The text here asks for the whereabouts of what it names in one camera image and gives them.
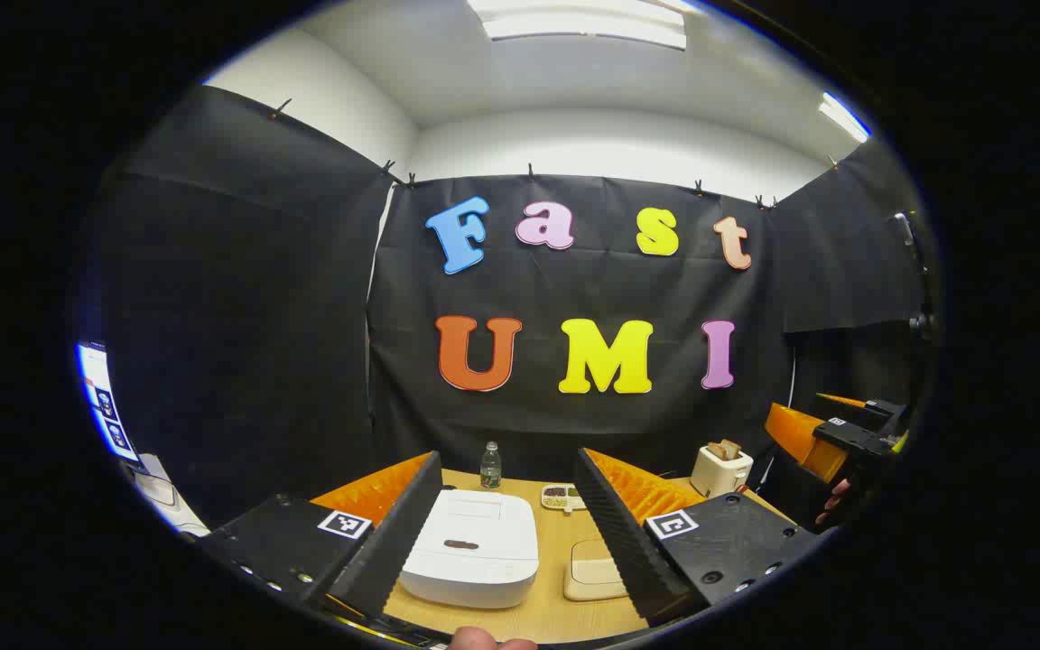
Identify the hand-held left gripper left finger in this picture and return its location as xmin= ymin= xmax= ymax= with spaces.
xmin=200 ymin=451 xmax=445 ymax=624

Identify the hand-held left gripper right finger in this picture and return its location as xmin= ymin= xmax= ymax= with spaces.
xmin=572 ymin=447 xmax=823 ymax=629

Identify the heap of white rice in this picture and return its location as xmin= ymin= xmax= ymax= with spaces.
xmin=571 ymin=558 xmax=622 ymax=587

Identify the white rice cooker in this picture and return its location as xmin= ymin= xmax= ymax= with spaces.
xmin=398 ymin=489 xmax=541 ymax=609

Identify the clear plastic tray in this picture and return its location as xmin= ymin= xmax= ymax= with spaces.
xmin=563 ymin=539 xmax=629 ymax=602

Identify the white toaster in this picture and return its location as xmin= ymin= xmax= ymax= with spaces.
xmin=691 ymin=447 xmax=754 ymax=498

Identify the white device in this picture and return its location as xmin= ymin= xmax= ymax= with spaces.
xmin=127 ymin=454 xmax=210 ymax=538

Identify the black backdrop cloth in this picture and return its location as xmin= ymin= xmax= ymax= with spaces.
xmin=96 ymin=86 xmax=936 ymax=529

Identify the small ceiling light panel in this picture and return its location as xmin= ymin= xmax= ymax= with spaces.
xmin=818 ymin=92 xmax=871 ymax=144

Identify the lit computer screen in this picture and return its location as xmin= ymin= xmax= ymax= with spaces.
xmin=78 ymin=341 xmax=142 ymax=466

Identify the large ceiling light panel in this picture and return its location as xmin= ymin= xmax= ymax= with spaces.
xmin=468 ymin=0 xmax=689 ymax=51

